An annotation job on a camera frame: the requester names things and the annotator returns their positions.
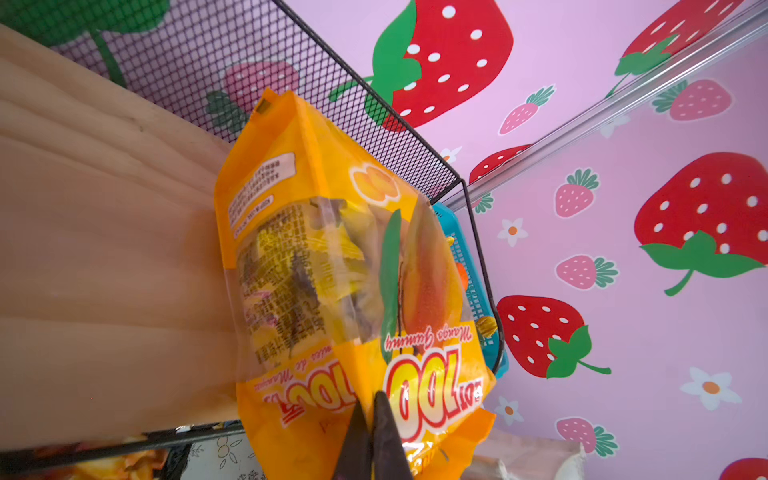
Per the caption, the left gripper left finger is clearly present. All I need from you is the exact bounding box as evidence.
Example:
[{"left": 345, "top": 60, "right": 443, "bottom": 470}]
[{"left": 331, "top": 402, "right": 373, "bottom": 480}]

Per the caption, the yellow mango gummy bag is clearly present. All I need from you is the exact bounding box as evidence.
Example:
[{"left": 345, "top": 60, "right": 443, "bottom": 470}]
[{"left": 214, "top": 91, "right": 495, "bottom": 479}]

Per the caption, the teal plastic basket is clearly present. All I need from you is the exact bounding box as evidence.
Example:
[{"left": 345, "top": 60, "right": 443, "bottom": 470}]
[{"left": 433, "top": 203, "right": 509, "bottom": 379}]

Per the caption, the white canvas tote bag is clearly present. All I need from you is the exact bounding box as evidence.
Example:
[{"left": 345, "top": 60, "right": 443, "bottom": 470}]
[{"left": 460, "top": 430, "right": 586, "bottom": 480}]

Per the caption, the snack bag under shelf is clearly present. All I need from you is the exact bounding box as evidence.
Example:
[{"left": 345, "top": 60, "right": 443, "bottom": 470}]
[{"left": 21, "top": 449, "right": 169, "bottom": 480}]

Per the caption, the black wire wooden shelf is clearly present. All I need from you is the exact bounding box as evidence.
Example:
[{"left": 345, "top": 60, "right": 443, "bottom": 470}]
[{"left": 1, "top": 1, "right": 514, "bottom": 475}]

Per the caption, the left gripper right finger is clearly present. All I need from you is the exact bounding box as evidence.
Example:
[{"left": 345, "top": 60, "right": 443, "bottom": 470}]
[{"left": 372, "top": 391, "right": 413, "bottom": 480}]

